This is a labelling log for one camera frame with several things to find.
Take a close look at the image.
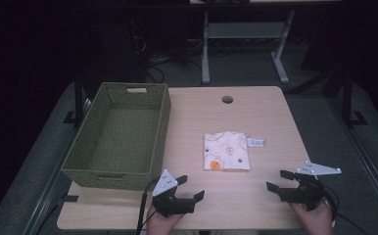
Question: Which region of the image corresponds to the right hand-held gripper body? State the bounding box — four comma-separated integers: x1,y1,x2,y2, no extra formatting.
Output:
279,160,343,212

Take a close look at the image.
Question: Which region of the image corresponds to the tangle of black cables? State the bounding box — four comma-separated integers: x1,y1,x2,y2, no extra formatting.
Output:
129,19,205,84

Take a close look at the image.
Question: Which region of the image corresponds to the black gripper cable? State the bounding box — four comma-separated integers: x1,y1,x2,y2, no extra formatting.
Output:
135,177,161,235
320,184,371,235

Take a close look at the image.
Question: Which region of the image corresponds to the white metal desk frame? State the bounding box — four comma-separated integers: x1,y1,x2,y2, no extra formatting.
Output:
201,10,296,85

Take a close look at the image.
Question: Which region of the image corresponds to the black metal stand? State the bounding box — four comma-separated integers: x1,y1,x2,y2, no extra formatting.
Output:
63,70,86,125
340,70,369,127

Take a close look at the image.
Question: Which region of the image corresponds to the green woven basket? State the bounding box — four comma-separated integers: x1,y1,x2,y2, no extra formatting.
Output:
61,81,172,192

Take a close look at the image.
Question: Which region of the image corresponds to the white patterned cloth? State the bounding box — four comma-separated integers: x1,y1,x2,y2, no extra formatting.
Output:
203,130,267,172

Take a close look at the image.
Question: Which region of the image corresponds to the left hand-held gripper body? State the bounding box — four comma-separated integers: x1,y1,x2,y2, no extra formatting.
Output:
151,168,197,218

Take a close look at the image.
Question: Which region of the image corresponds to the person's right hand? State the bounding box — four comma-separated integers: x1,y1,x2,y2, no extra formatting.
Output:
289,199,336,235

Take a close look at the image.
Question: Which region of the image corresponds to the person's left hand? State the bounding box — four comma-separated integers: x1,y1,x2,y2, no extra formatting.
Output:
145,203,185,235

